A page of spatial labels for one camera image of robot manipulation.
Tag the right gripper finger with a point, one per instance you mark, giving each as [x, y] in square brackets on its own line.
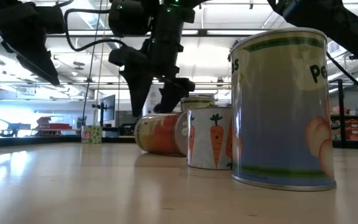
[174, 93]
[137, 90]

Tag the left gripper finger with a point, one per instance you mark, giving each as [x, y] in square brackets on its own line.
[43, 67]

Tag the tin can with colourful label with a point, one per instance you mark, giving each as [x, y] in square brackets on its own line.
[197, 102]

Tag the corn label tin can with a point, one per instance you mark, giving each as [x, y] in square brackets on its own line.
[157, 133]

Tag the carrot label tin can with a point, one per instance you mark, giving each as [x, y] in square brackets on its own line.
[208, 140]

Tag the short peas label tin can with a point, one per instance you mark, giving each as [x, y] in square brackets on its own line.
[91, 134]

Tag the peaches label tin can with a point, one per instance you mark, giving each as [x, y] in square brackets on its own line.
[278, 109]

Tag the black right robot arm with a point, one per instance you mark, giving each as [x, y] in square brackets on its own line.
[337, 25]

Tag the black monitor on stand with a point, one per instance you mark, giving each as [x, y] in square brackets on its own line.
[107, 107]

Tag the black light strip beam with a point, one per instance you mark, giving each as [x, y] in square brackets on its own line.
[202, 32]

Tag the red cart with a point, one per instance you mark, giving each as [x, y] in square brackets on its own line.
[53, 126]

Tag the small black ceiling fixture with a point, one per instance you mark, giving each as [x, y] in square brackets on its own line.
[353, 57]

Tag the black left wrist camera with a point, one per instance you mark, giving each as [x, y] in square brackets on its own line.
[50, 18]

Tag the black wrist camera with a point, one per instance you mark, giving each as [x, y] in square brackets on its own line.
[50, 18]
[129, 17]

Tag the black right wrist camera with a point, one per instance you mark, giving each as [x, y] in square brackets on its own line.
[129, 17]

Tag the wooden shelf with black frame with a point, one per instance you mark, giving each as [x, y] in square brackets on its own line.
[341, 109]

